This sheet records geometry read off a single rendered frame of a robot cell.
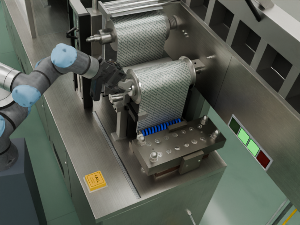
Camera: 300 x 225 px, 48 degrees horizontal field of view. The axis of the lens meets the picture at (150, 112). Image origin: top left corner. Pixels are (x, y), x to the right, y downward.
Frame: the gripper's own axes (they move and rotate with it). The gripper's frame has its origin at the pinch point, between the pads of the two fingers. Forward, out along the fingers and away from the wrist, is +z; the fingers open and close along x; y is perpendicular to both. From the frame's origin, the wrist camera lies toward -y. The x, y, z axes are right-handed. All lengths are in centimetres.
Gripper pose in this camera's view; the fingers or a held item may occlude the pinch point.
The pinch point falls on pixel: (126, 89)
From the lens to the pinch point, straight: 135.4
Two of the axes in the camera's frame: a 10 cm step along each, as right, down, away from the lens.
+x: -4.5, -6.8, 5.7
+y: 6.5, -6.9, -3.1
